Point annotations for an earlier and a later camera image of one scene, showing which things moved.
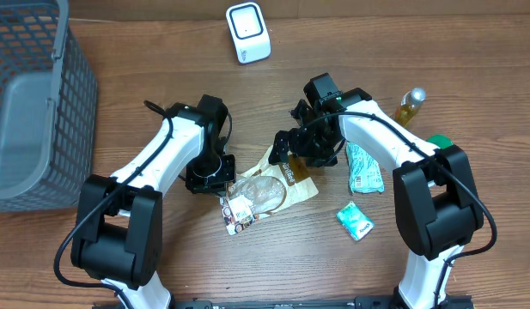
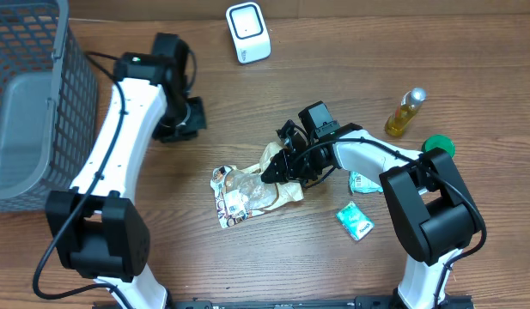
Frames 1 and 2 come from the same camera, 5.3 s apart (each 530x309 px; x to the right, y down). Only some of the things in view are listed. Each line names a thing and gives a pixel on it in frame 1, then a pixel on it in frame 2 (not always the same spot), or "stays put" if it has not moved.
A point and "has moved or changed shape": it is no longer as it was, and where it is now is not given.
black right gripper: x=293 y=140 to x=293 y=157
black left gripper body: x=207 y=174 to x=186 y=119
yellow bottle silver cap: x=411 y=102 stays put
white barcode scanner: x=250 y=33 stays put
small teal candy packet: x=355 y=221 stays put
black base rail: x=453 y=302 stays put
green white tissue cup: x=441 y=141 stays put
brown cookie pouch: x=269 y=188 has moved or changed shape
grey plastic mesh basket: x=43 y=106 stays put
